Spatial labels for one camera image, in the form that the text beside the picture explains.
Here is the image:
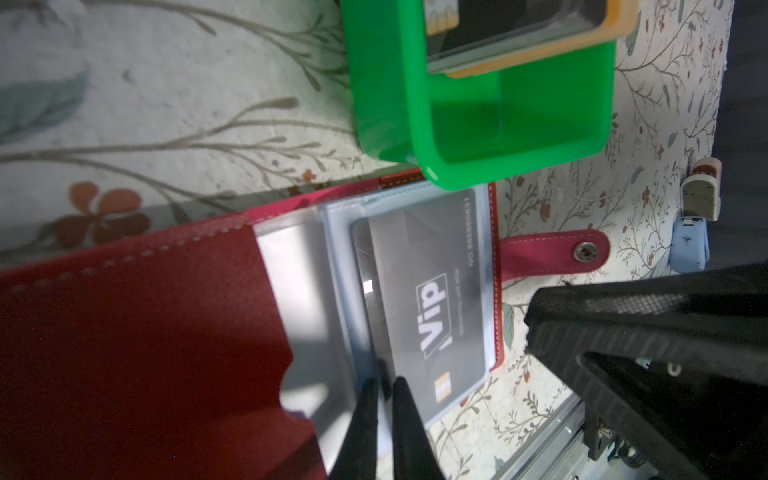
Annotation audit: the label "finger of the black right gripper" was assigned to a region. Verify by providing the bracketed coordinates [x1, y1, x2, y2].
[525, 263, 767, 479]

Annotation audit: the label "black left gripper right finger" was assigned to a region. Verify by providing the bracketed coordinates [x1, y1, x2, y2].
[392, 377, 445, 480]

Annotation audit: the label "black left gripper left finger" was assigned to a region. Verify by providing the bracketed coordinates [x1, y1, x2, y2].
[328, 378, 379, 480]

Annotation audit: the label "red card holder wallet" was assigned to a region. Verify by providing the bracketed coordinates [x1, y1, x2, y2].
[1, 170, 611, 479]

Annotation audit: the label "grey VIP credit card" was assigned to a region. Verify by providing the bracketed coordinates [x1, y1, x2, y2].
[351, 189, 489, 425]

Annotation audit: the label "green card tray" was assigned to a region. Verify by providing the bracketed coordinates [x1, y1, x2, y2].
[341, 1, 616, 190]

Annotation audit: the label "stack of cards in tray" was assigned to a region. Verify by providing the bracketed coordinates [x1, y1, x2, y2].
[423, 0, 639, 79]

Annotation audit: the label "small objects at table edge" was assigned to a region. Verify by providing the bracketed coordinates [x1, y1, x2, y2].
[669, 157, 722, 274]

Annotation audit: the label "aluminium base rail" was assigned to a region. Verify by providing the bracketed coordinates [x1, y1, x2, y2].
[492, 395, 594, 480]

